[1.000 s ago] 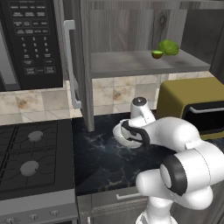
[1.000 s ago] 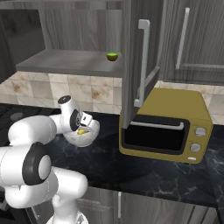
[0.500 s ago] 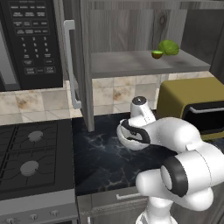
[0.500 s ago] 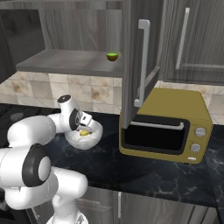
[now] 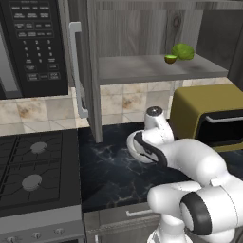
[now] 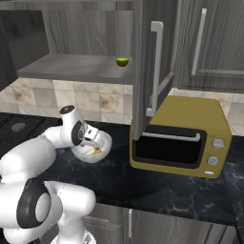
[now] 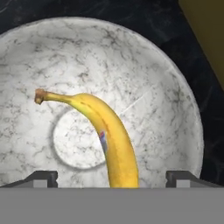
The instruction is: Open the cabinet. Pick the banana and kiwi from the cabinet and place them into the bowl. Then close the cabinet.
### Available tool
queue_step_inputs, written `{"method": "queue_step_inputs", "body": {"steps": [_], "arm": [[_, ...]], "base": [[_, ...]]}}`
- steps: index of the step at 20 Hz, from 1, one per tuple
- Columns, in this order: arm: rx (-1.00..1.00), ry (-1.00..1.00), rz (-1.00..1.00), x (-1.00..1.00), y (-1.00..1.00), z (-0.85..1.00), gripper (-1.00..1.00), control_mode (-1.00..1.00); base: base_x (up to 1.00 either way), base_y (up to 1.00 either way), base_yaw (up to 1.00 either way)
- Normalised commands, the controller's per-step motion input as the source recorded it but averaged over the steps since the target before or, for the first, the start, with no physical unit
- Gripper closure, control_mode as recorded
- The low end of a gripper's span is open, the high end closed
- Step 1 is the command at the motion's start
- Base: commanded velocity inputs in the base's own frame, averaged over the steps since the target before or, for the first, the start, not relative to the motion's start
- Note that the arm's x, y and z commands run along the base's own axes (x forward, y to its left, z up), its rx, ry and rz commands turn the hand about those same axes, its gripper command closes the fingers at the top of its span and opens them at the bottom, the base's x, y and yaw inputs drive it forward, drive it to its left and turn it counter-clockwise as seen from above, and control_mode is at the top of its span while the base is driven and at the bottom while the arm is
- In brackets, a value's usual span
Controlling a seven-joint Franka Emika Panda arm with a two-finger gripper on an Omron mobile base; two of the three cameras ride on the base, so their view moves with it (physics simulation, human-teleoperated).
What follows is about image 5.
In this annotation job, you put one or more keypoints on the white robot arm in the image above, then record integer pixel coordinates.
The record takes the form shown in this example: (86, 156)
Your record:
(202, 164)

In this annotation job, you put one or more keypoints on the grey wooden cabinet door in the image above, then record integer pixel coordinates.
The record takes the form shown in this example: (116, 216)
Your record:
(91, 63)

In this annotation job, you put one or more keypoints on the green kiwi half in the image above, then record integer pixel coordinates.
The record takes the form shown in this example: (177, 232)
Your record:
(170, 59)

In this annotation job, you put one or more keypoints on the olive yellow toaster oven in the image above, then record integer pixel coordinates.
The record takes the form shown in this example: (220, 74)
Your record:
(196, 101)

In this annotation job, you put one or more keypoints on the green leafy cabbage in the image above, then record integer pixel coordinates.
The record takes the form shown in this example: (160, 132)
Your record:
(184, 52)

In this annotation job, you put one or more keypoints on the black gas hob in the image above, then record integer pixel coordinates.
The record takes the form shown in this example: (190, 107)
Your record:
(34, 171)

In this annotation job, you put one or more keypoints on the grey drawer front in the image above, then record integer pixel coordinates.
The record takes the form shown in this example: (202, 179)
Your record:
(117, 226)

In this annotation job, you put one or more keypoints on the black microwave oven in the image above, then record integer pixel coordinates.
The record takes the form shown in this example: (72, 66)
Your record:
(34, 47)

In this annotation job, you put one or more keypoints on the silver stove knob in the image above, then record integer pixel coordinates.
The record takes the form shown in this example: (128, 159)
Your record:
(36, 235)
(59, 231)
(11, 239)

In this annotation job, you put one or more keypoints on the silver stove front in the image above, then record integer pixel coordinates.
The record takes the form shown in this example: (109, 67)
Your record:
(41, 223)

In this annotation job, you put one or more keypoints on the grey wooden wall cabinet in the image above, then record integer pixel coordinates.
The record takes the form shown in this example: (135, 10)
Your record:
(142, 68)

